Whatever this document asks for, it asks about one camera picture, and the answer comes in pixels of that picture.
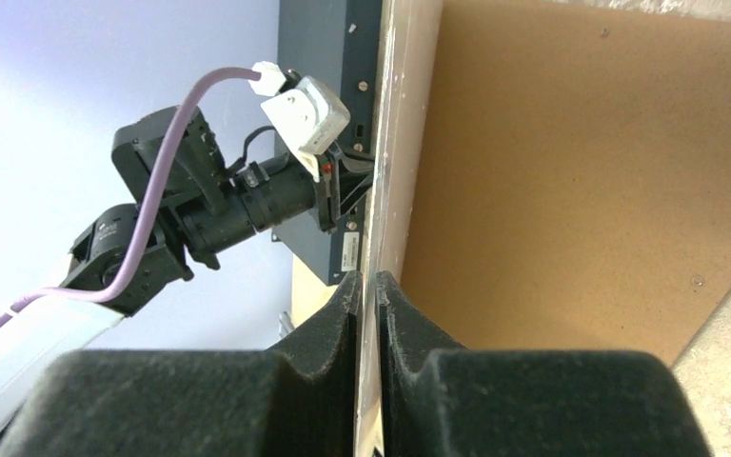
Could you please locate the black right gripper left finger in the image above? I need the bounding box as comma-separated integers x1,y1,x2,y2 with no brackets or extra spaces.
0,272,363,456

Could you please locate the dark blue electronics box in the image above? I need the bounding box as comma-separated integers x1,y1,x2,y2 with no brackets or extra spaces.
269,1,382,286

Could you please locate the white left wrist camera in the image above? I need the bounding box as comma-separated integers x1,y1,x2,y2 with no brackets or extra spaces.
261,76,350,183

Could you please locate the brown frame backing board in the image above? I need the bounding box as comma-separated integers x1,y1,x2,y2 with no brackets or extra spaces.
383,1,731,364

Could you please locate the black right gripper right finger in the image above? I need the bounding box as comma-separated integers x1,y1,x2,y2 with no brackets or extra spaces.
376,271,710,456

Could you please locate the clear acrylic glass pane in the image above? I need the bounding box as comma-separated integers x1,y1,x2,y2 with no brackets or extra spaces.
352,1,401,456

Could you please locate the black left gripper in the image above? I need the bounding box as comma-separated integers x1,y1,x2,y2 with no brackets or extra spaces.
182,144,375,270

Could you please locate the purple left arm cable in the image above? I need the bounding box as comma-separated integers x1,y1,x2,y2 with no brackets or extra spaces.
0,60,287,364

